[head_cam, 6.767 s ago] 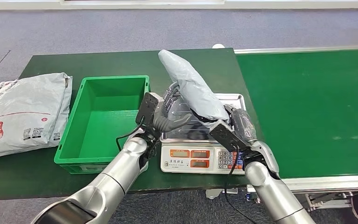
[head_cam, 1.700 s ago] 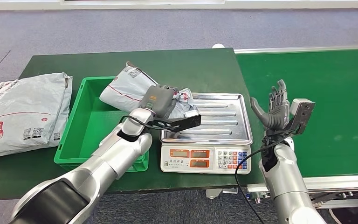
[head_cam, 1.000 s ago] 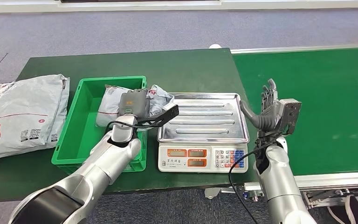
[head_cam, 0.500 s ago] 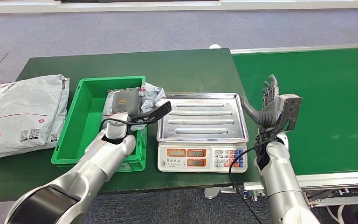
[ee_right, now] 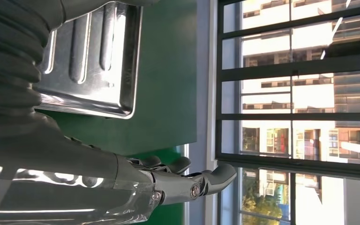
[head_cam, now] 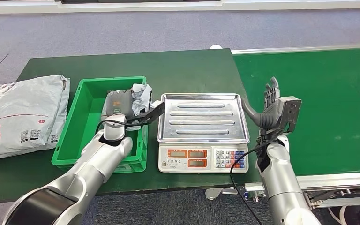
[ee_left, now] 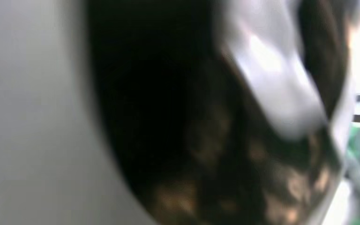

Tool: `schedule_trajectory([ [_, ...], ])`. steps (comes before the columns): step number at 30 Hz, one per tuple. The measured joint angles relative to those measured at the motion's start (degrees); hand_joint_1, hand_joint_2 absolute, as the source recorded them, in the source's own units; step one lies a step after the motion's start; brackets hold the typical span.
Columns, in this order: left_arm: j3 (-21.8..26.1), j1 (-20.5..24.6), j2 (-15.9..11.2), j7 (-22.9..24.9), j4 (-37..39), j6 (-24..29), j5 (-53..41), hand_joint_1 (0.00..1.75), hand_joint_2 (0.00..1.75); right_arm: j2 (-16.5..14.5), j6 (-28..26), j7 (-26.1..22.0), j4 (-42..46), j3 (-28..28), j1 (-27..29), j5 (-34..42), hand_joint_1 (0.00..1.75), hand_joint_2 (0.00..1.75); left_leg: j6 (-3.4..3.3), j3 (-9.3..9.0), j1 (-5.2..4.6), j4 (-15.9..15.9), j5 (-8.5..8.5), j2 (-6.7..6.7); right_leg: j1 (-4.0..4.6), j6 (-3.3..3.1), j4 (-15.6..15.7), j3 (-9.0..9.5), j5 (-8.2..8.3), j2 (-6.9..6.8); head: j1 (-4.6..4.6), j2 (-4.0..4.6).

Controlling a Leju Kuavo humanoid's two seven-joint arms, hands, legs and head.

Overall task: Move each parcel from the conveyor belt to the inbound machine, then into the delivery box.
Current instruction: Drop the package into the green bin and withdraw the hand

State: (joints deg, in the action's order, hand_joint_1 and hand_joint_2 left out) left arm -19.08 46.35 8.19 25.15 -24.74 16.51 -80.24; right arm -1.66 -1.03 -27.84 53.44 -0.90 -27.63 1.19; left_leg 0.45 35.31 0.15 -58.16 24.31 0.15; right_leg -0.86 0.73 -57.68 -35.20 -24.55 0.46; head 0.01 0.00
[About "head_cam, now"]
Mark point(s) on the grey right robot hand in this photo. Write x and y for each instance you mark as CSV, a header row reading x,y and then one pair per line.
x,y
267,119

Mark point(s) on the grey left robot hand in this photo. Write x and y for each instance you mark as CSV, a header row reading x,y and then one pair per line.
x,y
118,102

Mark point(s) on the grey parcel bag red print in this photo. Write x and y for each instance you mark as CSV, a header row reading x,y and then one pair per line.
x,y
142,96

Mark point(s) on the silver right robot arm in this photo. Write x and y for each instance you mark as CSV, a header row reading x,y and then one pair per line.
x,y
279,183

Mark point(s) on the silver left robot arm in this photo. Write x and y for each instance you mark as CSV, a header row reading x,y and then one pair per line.
x,y
83,174

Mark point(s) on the green conveyor belt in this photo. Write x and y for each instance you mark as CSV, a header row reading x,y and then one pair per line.
x,y
329,77

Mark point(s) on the large flat grey parcel bag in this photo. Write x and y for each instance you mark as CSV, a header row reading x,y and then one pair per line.
x,y
21,115

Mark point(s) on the green plastic crate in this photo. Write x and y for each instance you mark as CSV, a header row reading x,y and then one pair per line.
x,y
86,124

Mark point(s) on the steel weighing tray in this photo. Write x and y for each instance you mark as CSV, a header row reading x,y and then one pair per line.
x,y
201,118

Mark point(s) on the white electronic scale body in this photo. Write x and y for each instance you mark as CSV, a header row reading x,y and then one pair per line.
x,y
204,167

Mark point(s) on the white round cap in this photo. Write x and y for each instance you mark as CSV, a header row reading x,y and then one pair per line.
x,y
216,47

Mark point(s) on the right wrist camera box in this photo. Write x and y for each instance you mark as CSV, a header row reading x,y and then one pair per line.
x,y
290,111

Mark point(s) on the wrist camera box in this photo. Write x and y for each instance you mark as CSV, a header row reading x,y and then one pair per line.
x,y
290,111
152,112

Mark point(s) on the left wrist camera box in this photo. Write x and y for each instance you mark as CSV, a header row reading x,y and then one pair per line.
x,y
152,112

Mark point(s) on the grey table foot bracket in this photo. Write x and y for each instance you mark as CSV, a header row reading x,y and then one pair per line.
x,y
212,194

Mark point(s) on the aluminium conveyor frame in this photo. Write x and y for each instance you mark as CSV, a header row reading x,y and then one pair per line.
x,y
338,180

